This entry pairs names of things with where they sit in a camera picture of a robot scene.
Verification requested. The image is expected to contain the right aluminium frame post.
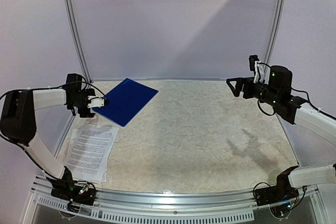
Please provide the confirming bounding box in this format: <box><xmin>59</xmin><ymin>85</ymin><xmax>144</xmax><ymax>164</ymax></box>
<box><xmin>265</xmin><ymin>0</ymin><xmax>285</xmax><ymax>64</ymax></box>

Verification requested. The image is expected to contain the aluminium front rail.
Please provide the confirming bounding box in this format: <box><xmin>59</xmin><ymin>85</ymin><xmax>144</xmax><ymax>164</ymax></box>
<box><xmin>24</xmin><ymin>176</ymin><xmax>326</xmax><ymax>223</ymax></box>

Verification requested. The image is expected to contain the blue file folder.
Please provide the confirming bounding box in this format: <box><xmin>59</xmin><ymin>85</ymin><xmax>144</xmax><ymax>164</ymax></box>
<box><xmin>93</xmin><ymin>78</ymin><xmax>158</xmax><ymax>127</ymax></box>

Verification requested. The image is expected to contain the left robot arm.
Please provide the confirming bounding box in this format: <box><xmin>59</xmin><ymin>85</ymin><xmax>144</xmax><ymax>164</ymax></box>
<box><xmin>1</xmin><ymin>73</ymin><xmax>96</xmax><ymax>180</ymax></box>

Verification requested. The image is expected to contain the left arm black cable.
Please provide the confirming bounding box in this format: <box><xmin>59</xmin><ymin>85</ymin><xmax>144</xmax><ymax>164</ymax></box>
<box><xmin>0</xmin><ymin>81</ymin><xmax>107</xmax><ymax>101</ymax></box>

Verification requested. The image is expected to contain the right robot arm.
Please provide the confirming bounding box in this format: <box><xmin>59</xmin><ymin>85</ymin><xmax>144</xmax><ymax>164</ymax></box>
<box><xmin>226</xmin><ymin>61</ymin><xmax>335</xmax><ymax>201</ymax></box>

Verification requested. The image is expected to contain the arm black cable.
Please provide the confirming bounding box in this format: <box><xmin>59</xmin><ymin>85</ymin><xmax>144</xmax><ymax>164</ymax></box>
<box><xmin>257</xmin><ymin>62</ymin><xmax>317</xmax><ymax>116</ymax></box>
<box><xmin>0</xmin><ymin>81</ymin><xmax>107</xmax><ymax>101</ymax></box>

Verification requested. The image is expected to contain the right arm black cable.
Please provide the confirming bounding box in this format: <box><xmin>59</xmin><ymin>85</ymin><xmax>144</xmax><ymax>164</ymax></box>
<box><xmin>257</xmin><ymin>62</ymin><xmax>317</xmax><ymax>116</ymax></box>

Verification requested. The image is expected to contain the left aluminium frame post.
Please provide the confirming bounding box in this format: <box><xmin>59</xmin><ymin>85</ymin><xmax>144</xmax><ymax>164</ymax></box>
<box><xmin>64</xmin><ymin>0</ymin><xmax>92</xmax><ymax>81</ymax></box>

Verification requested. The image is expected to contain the aluminium frame post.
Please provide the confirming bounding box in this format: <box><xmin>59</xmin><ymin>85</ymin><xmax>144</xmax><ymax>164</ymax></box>
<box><xmin>64</xmin><ymin>0</ymin><xmax>92</xmax><ymax>81</ymax></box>
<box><xmin>265</xmin><ymin>0</ymin><xmax>285</xmax><ymax>64</ymax></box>

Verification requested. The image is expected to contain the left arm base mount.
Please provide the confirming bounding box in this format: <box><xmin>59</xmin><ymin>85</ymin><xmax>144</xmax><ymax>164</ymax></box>
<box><xmin>47</xmin><ymin>167</ymin><xmax>97</xmax><ymax>207</ymax></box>

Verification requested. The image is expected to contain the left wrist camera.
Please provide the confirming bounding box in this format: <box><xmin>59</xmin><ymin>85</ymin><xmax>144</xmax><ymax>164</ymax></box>
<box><xmin>87</xmin><ymin>95</ymin><xmax>109</xmax><ymax>109</ymax></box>

